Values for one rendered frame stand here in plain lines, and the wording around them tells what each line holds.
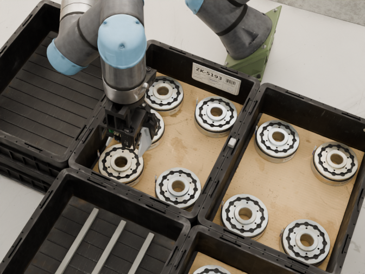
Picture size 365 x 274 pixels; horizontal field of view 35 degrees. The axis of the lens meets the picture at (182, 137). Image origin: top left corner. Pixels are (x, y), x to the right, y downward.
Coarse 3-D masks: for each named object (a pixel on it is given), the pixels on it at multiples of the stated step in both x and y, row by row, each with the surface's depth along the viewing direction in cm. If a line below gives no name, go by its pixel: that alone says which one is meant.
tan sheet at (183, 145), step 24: (192, 96) 146; (168, 120) 142; (192, 120) 142; (168, 144) 138; (192, 144) 139; (216, 144) 139; (96, 168) 134; (144, 168) 135; (168, 168) 135; (192, 168) 135; (144, 192) 131
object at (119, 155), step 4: (112, 156) 132; (116, 156) 132; (120, 156) 132; (124, 156) 132; (128, 156) 132; (112, 160) 131; (128, 160) 131; (112, 164) 131; (128, 164) 131; (112, 168) 130; (116, 168) 130; (120, 168) 130; (124, 168) 130; (128, 168) 130
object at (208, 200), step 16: (256, 96) 135; (288, 96) 136; (304, 96) 135; (336, 112) 133; (240, 128) 130; (224, 160) 125; (208, 208) 119; (208, 224) 117; (352, 224) 118; (240, 240) 115; (288, 256) 114; (320, 272) 113; (336, 272) 113
